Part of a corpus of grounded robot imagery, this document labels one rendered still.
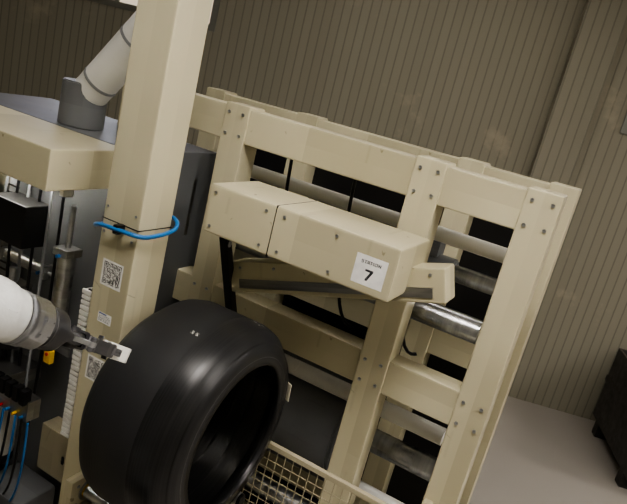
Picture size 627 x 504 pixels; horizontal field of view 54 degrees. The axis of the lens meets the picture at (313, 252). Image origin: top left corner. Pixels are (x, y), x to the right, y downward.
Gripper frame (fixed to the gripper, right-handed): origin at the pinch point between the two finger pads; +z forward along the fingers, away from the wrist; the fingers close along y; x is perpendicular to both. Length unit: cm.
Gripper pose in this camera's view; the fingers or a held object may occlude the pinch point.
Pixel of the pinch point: (115, 351)
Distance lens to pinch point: 129.4
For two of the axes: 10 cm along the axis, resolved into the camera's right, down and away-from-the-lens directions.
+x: 3.5, -9.1, 2.3
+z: 3.6, 3.6, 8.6
